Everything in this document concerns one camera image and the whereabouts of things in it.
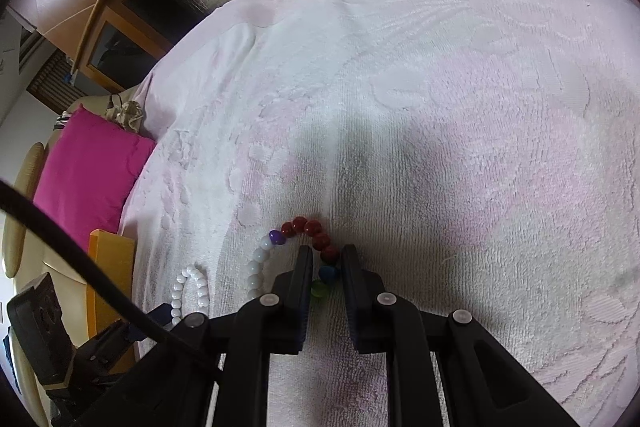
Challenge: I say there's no wooden glass-door cabinet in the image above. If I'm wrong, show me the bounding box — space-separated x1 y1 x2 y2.
72 0 168 90

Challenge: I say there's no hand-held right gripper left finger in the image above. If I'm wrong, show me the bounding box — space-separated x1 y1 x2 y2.
75 246 316 427

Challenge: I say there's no multicolour bead bracelet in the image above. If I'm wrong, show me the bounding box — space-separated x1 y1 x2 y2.
245 216 346 303

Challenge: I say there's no white pink towel blanket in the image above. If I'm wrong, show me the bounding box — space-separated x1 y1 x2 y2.
117 0 640 427

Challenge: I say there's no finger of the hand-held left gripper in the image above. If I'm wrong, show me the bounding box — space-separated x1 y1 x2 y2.
75 303 173 375

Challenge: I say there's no magenta pillow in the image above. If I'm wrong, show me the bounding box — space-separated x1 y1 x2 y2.
32 109 157 248

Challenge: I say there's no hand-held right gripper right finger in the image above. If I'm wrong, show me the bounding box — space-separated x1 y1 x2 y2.
341 244 581 427

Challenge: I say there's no black cable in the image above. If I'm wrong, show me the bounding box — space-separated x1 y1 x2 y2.
0 178 223 388

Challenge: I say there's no crumpled patterned cloth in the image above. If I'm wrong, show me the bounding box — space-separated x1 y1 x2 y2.
104 94 143 130

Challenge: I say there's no white and blue bead bracelet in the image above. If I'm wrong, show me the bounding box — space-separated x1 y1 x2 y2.
169 263 211 328

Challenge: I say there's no beige leather sofa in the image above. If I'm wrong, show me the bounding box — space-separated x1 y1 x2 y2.
0 97 101 427

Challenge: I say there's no orange cardboard box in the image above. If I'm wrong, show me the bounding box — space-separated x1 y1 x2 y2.
87 229 137 348

